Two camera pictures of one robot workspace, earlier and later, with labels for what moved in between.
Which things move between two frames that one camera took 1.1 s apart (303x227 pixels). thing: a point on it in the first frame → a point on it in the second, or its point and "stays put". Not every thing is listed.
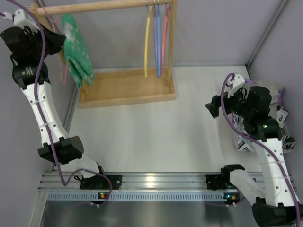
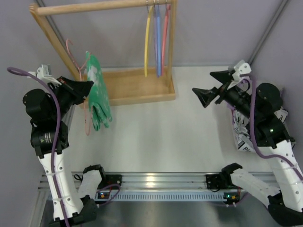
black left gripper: [54, 40] → [64, 90]
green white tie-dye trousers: [81, 68] → [98, 97]
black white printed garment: [247, 144] stays put
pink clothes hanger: [62, 80] → [88, 109]
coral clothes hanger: [167, 9] stays put
